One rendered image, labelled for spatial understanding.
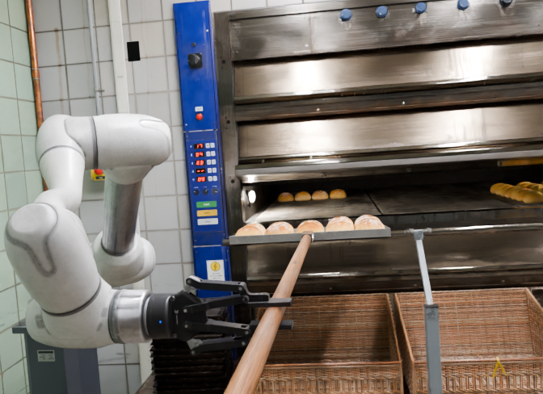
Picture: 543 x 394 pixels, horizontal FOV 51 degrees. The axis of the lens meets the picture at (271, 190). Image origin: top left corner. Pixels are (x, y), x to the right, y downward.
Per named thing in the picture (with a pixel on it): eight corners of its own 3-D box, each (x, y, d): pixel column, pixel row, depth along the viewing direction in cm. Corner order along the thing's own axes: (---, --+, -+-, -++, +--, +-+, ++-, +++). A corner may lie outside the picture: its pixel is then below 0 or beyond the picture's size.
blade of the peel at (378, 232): (391, 236, 189) (390, 228, 189) (229, 244, 196) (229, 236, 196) (383, 224, 225) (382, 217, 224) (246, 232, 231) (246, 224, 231)
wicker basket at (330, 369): (263, 358, 251) (258, 296, 249) (393, 354, 244) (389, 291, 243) (246, 408, 203) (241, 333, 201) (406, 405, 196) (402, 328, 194)
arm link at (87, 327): (119, 361, 96) (94, 315, 87) (34, 362, 98) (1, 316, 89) (135, 308, 104) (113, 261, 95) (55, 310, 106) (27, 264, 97)
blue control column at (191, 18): (263, 340, 448) (243, 66, 433) (283, 339, 447) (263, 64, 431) (211, 484, 257) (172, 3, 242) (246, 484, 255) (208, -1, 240)
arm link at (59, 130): (34, 141, 126) (97, 137, 131) (30, 102, 139) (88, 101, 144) (39, 188, 133) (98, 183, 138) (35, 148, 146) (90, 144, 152)
